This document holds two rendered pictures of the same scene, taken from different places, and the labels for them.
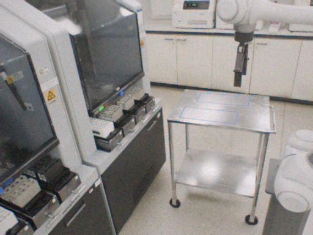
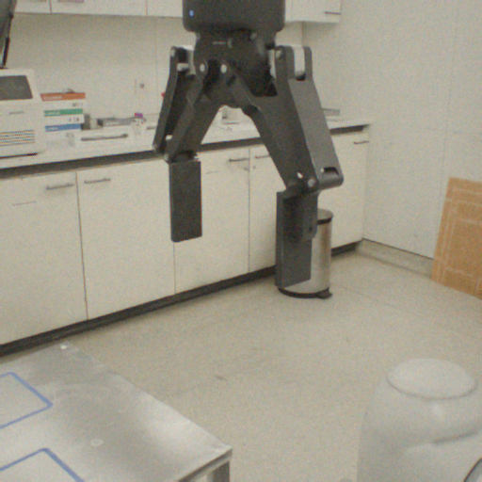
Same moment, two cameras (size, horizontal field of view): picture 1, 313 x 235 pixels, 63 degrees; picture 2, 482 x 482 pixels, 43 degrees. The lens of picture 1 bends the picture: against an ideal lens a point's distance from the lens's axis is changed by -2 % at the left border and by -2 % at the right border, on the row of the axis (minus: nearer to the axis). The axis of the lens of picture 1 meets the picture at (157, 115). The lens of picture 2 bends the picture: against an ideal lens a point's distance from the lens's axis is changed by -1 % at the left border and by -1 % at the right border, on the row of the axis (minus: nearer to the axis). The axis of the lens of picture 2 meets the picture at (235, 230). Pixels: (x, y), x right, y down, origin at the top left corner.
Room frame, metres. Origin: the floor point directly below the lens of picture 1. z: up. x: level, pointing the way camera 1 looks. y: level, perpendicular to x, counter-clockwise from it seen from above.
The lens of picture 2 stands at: (0.85, 0.06, 1.35)
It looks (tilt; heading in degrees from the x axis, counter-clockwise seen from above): 17 degrees down; 293
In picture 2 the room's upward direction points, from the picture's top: straight up
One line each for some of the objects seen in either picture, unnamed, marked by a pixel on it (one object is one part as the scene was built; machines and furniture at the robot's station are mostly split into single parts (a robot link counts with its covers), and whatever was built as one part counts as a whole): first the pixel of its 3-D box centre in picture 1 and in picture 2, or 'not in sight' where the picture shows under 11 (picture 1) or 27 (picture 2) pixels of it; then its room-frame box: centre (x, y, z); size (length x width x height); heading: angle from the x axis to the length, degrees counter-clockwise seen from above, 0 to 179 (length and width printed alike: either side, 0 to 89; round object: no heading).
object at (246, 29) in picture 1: (244, 24); not in sight; (1.03, -0.38, 1.43); 0.09 x 0.09 x 0.06
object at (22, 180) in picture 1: (16, 189); not in sight; (0.83, 0.65, 0.85); 0.12 x 0.02 x 0.06; 152
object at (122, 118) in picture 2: not in sight; (121, 120); (2.71, -2.76, 0.97); 0.24 x 0.12 x 0.13; 51
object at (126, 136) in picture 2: not in sight; (101, 137); (2.60, -2.40, 0.93); 0.30 x 0.10 x 0.06; 54
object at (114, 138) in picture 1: (74, 129); not in sight; (1.40, 0.54, 0.78); 0.73 x 0.14 x 0.09; 62
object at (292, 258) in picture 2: (238, 78); (294, 237); (0.97, -0.34, 1.22); 0.03 x 0.01 x 0.07; 62
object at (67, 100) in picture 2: not in sight; (59, 98); (2.91, -2.50, 1.10); 0.24 x 0.13 x 0.10; 61
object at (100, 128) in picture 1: (89, 126); not in sight; (1.34, 0.42, 0.83); 0.30 x 0.10 x 0.06; 62
